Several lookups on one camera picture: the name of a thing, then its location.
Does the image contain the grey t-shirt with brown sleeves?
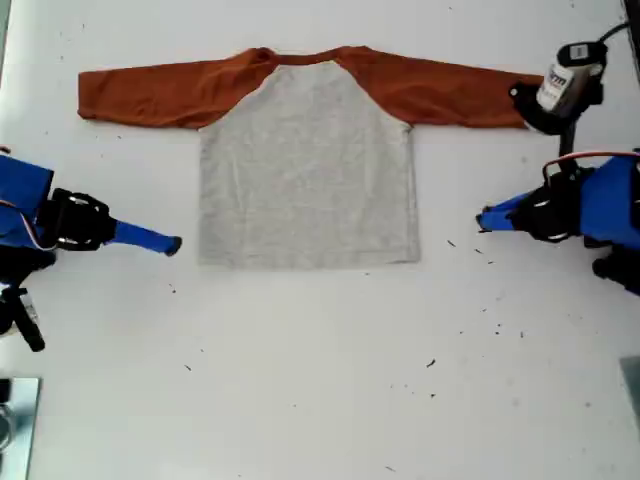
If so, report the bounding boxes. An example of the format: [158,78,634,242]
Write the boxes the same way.
[77,44,546,269]

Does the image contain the shiny steel plate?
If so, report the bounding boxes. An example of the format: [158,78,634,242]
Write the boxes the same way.
[0,377,43,480]

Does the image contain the red white servo wire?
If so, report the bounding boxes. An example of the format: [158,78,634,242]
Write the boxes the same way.
[0,198,57,252]
[543,148,640,177]

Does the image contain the black camera stalk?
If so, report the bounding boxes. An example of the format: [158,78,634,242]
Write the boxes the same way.
[508,81,605,157]
[12,287,47,353]

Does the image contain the black camera cable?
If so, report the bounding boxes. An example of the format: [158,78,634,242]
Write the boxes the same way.
[597,19,635,49]

